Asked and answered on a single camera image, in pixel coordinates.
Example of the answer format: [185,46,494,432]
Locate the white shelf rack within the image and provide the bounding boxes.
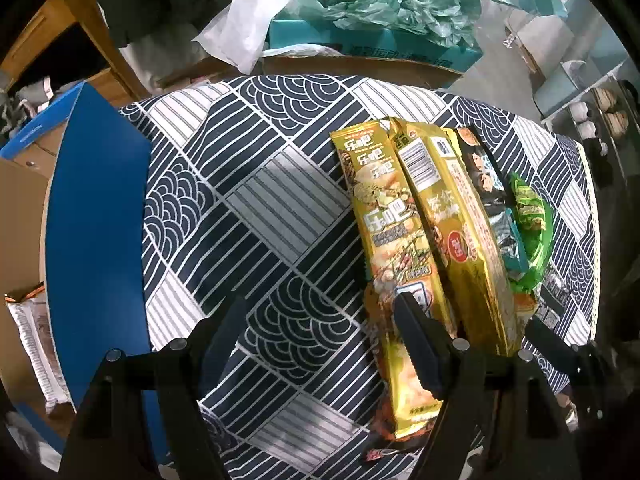
[540,57,640,181]

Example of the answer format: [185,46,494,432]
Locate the green snack packet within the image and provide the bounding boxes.
[507,172,555,296]

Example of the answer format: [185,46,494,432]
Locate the dark printed snack packet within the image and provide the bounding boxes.
[535,260,576,331]

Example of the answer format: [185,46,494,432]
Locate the white plastic bag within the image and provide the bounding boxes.
[192,0,346,75]

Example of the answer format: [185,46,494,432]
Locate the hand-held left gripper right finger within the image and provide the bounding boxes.
[392,291,583,480]

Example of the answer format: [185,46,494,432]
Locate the white snack packet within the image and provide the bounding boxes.
[5,295,68,413]

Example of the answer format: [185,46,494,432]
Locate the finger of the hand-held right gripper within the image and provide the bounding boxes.
[523,315,615,431]

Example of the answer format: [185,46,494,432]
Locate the light grey cloth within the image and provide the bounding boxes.
[125,40,236,96]

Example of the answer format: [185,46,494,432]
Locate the flattened cardboard pieces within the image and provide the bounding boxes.
[157,55,241,92]

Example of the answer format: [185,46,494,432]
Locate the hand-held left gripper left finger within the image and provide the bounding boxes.
[59,296,248,480]

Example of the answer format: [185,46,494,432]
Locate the yellow snack packet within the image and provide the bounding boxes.
[329,117,458,441]

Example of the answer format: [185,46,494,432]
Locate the golden biscuit packet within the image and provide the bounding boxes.
[392,119,523,358]

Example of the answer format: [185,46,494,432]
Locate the black snack packet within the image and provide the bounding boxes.
[456,126,516,216]

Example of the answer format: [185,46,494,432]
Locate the wooden cabinet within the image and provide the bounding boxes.
[0,0,151,111]

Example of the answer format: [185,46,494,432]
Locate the navy white patterned tablecloth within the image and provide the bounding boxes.
[119,74,601,480]

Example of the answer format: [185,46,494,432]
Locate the grey clothes pile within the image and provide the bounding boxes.
[0,87,53,138]

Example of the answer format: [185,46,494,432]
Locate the brown cardboard box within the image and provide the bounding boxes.
[262,54,463,90]

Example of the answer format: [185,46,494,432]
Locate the teal snack packet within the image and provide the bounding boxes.
[492,205,531,276]

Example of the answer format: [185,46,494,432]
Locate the teal cardboard box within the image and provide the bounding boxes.
[265,17,485,73]

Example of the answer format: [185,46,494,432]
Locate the blue cardboard box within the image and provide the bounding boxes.
[0,81,171,466]

